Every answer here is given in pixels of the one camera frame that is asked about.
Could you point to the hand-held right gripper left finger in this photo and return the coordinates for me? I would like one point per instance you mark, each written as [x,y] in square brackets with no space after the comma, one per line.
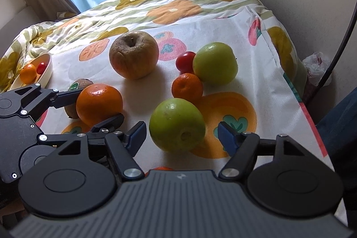
[136,136]

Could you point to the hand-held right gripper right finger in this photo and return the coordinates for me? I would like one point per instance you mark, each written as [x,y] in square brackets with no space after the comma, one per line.
[227,139]

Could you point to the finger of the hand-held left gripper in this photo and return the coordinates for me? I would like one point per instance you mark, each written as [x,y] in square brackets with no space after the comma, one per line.
[68,98]
[110,122]

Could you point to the large orange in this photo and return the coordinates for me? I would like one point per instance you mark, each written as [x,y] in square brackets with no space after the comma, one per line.
[99,104]
[162,168]

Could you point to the brown kiwi with green sticker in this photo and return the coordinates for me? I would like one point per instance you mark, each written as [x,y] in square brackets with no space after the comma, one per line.
[85,83]

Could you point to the cream ceramic bowl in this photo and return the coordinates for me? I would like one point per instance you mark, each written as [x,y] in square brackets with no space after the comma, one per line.
[47,73]

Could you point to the green apple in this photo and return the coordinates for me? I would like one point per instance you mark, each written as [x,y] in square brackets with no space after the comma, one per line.
[214,63]
[175,126]

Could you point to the small orange tomato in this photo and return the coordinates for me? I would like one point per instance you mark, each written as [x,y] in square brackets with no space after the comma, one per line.
[187,88]

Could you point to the wrinkled brown apple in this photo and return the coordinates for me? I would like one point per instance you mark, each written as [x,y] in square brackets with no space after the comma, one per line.
[134,56]

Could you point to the red cherry tomato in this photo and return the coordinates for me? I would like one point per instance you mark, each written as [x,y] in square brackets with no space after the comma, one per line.
[184,61]
[41,68]

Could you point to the red tomato in bowl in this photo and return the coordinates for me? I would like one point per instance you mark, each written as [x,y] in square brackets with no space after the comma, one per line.
[28,74]

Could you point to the beige padded headboard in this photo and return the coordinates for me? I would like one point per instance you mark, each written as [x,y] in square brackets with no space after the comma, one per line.
[14,20]

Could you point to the fruit print cloth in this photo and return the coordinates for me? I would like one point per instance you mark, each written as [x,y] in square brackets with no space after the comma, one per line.
[223,26]

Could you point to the person's dark trouser leg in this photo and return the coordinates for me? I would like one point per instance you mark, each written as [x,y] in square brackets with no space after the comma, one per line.
[340,121]

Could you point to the white plastic bag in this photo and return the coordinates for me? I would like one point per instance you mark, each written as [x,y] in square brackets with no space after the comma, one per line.
[316,65]

